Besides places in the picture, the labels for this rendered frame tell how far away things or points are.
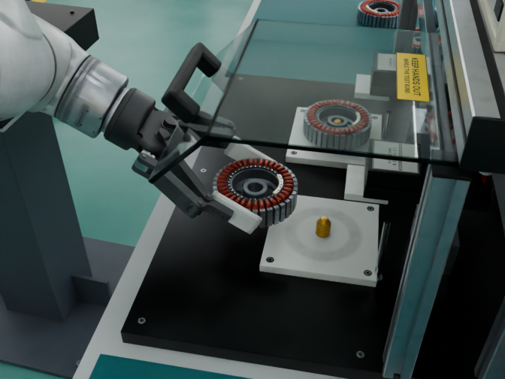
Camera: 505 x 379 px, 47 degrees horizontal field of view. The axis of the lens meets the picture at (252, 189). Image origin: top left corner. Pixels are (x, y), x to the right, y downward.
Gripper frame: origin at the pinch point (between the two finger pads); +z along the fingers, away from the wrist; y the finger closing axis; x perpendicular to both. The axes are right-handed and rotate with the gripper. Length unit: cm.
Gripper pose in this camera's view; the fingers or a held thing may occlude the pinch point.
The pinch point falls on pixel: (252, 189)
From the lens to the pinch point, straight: 77.6
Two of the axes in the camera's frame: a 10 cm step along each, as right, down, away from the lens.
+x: 4.9, -6.1, -6.2
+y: -1.8, 6.3, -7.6
